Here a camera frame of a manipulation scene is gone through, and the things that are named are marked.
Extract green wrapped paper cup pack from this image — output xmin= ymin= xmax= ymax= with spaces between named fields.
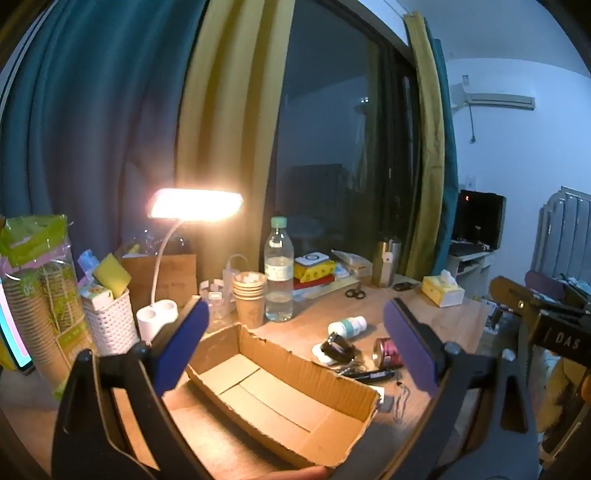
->
xmin=0 ymin=215 xmax=95 ymax=400

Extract clear glass with stickers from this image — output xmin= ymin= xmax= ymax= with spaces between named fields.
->
xmin=199 ymin=278 xmax=236 ymax=333

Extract white paper packet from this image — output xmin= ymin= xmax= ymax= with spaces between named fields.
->
xmin=331 ymin=249 xmax=372 ymax=273

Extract wide teal curtain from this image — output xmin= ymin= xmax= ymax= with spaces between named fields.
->
xmin=0 ymin=0 xmax=208 ymax=282

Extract grey panelled headboard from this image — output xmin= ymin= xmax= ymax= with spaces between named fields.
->
xmin=531 ymin=186 xmax=591 ymax=287

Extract dark glass window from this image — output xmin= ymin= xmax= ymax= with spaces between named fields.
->
xmin=268 ymin=0 xmax=421 ymax=278

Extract white medicine bottle green label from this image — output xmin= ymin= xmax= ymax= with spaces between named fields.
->
xmin=328 ymin=316 xmax=368 ymax=340

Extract narrow yellow curtain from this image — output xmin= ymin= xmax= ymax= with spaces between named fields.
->
xmin=403 ymin=11 xmax=446 ymax=289

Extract red book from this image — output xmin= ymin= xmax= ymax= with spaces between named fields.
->
xmin=293 ymin=276 xmax=335 ymax=291

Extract white box with yellow print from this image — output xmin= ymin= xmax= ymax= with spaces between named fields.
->
xmin=78 ymin=284 xmax=114 ymax=305

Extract yellow green sponge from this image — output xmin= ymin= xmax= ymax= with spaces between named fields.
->
xmin=92 ymin=253 xmax=132 ymax=298

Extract white wireless charger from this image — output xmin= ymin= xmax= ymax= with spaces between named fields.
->
xmin=294 ymin=251 xmax=331 ymax=267

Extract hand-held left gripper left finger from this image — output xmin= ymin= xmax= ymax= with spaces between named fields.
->
xmin=51 ymin=295 xmax=211 ymax=480

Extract tablet with lit screen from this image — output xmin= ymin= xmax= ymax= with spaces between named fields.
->
xmin=0 ymin=277 xmax=33 ymax=372

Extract brown cardboard lamp box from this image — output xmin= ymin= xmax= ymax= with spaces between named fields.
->
xmin=121 ymin=254 xmax=198 ymax=308

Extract red and gold tin can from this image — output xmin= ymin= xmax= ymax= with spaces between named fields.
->
xmin=372 ymin=337 xmax=404 ymax=370

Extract white air conditioner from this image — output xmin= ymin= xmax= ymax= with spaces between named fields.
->
xmin=450 ymin=82 xmax=536 ymax=112

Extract stack of brown paper cups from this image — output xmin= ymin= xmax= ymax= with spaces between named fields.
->
xmin=232 ymin=271 xmax=269 ymax=329

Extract blue and white packet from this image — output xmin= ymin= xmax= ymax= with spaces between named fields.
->
xmin=76 ymin=249 xmax=100 ymax=280

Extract white woven plastic basket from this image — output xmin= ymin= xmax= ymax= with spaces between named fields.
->
xmin=81 ymin=291 xmax=140 ymax=356

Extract narrow teal curtain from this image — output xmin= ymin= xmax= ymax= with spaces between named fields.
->
xmin=425 ymin=23 xmax=460 ymax=273

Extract white round pad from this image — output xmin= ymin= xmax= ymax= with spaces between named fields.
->
xmin=311 ymin=342 xmax=338 ymax=367

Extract wide yellow curtain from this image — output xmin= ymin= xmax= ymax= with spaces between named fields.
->
xmin=173 ymin=0 xmax=296 ymax=278

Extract black monitor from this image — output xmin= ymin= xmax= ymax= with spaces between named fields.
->
xmin=451 ymin=189 xmax=506 ymax=252

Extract white desk lamp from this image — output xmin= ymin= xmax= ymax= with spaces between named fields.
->
xmin=136 ymin=187 xmax=244 ymax=342

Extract clear plastic water bottle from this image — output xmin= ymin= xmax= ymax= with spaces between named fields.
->
xmin=264 ymin=216 xmax=295 ymax=323

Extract yellow and white tissue box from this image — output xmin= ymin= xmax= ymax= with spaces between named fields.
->
xmin=421 ymin=270 xmax=465 ymax=308

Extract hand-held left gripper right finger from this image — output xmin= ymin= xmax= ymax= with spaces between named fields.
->
xmin=330 ymin=298 xmax=541 ymax=480

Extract black pen tool with lanyard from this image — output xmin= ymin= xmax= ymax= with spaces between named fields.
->
xmin=339 ymin=367 xmax=409 ymax=423

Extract white monitor stand cabinet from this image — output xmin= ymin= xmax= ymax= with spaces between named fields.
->
xmin=447 ymin=251 xmax=497 ymax=289

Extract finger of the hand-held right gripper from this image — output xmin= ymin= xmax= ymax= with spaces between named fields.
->
xmin=489 ymin=274 xmax=566 ymax=319

